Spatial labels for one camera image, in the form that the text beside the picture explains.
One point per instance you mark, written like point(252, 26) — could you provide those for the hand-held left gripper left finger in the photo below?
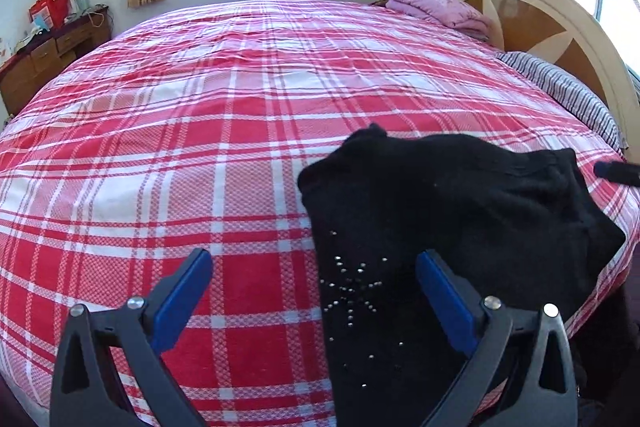
point(182, 302)

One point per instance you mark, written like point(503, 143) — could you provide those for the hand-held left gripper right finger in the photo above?
point(445, 302)

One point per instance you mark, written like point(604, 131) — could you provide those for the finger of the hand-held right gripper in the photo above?
point(620, 172)

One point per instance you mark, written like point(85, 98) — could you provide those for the black pants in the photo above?
point(450, 197)

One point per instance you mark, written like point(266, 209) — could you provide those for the striped pillow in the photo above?
point(565, 87)

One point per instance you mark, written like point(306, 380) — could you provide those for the window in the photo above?
point(620, 7)

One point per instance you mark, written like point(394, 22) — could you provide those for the red plaid bed sheet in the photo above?
point(175, 132)

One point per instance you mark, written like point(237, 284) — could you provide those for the cream wooden headboard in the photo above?
point(530, 17)

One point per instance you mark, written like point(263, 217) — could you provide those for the pink folded blanket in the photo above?
point(430, 4)

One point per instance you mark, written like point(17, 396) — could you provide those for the brown wooden dresser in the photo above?
point(45, 57)

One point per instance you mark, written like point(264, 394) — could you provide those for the white paper bag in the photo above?
point(79, 2)

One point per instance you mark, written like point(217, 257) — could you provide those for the red paper bag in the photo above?
point(47, 9)

